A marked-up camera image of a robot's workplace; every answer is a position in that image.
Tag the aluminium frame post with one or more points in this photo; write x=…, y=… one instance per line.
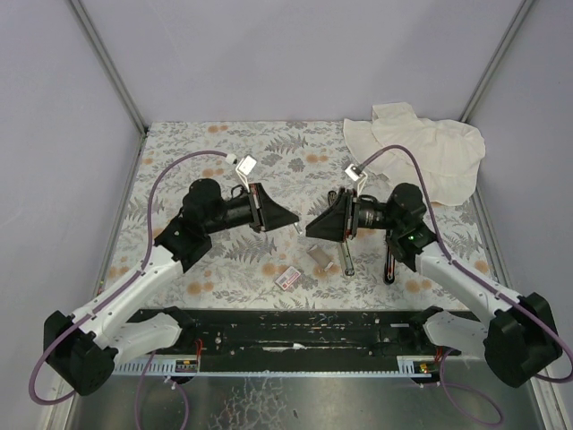
x=517, y=21
x=106, y=62

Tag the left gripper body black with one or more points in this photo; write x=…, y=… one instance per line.
x=258, y=207

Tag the red white staple box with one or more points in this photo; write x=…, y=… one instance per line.
x=288, y=278

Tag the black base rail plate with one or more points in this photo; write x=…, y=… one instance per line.
x=304, y=343

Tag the silver stapler magazine rail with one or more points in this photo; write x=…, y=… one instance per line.
x=345, y=258

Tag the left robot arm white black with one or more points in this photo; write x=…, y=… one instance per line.
x=85, y=347

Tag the cardboard staple tray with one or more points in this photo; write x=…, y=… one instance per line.
x=322, y=259

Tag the white slotted cable duct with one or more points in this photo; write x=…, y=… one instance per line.
x=160, y=366

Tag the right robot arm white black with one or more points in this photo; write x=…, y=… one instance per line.
x=514, y=334

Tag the right aluminium frame post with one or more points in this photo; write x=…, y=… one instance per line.
x=517, y=21

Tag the black stapler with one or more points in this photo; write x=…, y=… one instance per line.
x=390, y=263

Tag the floral patterned table mat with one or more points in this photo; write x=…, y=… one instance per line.
x=298, y=163

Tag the cream white cloth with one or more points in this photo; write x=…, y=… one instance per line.
x=448, y=152

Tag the left aluminium frame post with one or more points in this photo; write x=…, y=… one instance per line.
x=106, y=62

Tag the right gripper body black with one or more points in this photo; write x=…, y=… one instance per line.
x=350, y=215

